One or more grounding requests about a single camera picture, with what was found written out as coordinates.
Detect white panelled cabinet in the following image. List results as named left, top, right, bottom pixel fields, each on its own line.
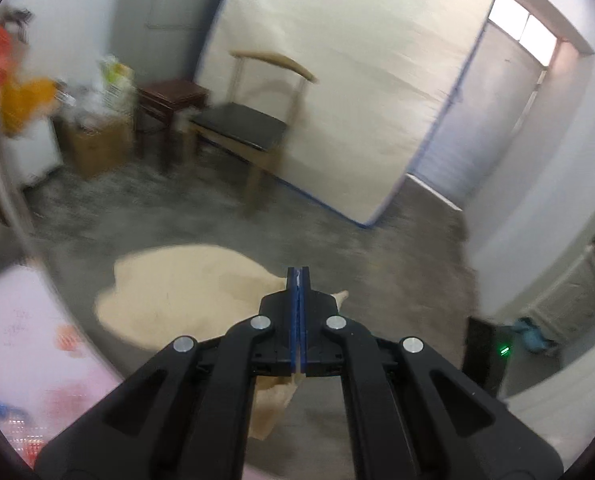
left=537, top=245, right=595, bottom=343

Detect beige paper bag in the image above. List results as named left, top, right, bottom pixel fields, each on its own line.
left=95, top=244, right=351, bottom=441

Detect light blue cloth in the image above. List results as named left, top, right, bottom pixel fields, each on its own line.
left=512, top=317, right=558, bottom=356

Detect transom window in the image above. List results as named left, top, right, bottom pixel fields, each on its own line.
left=487, top=0, right=563, bottom=67

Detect dark wooden stool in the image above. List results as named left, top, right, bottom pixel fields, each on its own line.
left=135, top=79, right=212, bottom=173

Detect white plastic bags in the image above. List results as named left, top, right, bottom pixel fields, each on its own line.
left=58, top=55, right=137, bottom=128

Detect wooden chair with black seat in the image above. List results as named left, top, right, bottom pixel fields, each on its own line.
left=185, top=50, right=318, bottom=217

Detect grey door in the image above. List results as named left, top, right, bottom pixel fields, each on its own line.
left=412, top=22, right=548, bottom=208

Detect white box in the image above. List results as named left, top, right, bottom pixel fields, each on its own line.
left=5, top=115, right=64, bottom=187

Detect grey refrigerator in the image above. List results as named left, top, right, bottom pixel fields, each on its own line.
left=110, top=0, right=248, bottom=91

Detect pink printed tablecloth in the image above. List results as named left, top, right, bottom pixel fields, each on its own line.
left=0, top=265, right=128, bottom=467

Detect white mattress with blue edge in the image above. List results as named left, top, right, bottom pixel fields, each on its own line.
left=195, top=0, right=502, bottom=228

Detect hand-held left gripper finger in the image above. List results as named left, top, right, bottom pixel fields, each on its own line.
left=35, top=266, right=298, bottom=480
left=297, top=266, right=563, bottom=480

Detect black device with green light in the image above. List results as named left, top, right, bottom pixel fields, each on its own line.
left=465, top=316, right=514, bottom=401

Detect yellow plastic bag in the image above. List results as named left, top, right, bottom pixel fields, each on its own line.
left=0, top=76, right=59, bottom=136

